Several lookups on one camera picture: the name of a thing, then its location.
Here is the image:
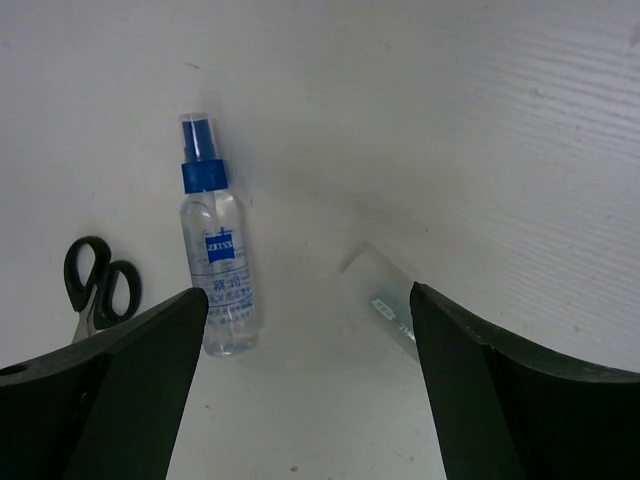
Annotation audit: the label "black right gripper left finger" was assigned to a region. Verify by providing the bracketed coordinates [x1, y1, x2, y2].
[1, 288, 208, 479]

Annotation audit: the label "clear spray bottle blue cap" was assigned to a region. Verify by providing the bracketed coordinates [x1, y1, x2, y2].
[179, 113, 262, 357]

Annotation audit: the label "black handled scissors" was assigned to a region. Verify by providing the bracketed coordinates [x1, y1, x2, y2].
[63, 236, 142, 343]

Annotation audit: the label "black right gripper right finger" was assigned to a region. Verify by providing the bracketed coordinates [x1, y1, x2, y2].
[410, 283, 639, 479]

